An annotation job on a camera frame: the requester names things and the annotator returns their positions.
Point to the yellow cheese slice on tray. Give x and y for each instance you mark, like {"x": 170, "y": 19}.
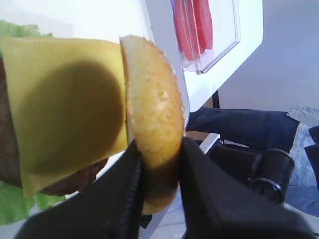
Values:
{"x": 67, "y": 101}

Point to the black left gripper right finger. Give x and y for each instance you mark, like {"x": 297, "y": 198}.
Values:
{"x": 216, "y": 206}

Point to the red tomato slice right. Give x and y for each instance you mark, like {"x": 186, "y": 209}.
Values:
{"x": 203, "y": 24}

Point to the clear patty and tomato box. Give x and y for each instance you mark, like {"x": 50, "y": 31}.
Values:
{"x": 226, "y": 35}

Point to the red tomato slice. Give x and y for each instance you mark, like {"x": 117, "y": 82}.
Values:
{"x": 181, "y": 26}
{"x": 203, "y": 24}
{"x": 193, "y": 50}

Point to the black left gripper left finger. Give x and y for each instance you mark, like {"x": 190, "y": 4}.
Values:
{"x": 110, "y": 208}

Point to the green lettuce leaf on tray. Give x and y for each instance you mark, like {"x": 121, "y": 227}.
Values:
{"x": 14, "y": 206}

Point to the black robot arm joint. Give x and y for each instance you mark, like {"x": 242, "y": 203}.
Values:
{"x": 267, "y": 173}

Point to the sesame bun top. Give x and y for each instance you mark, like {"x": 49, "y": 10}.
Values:
{"x": 154, "y": 119}

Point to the red tomato slice left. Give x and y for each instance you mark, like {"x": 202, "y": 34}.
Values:
{"x": 181, "y": 26}

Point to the red tomato slice middle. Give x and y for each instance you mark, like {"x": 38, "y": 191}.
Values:
{"x": 193, "y": 50}

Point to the brown burger patty on tray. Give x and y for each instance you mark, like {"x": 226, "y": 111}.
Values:
{"x": 9, "y": 158}

